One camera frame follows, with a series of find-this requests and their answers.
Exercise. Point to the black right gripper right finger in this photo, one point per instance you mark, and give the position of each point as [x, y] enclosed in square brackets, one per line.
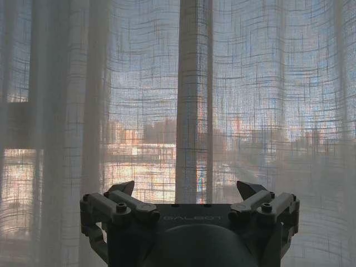
[258, 204]

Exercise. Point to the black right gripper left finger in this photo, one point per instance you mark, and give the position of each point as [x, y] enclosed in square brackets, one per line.
[122, 207]

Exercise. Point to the sheer white woven curtain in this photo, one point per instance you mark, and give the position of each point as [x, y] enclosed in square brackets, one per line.
[264, 83]
[133, 83]

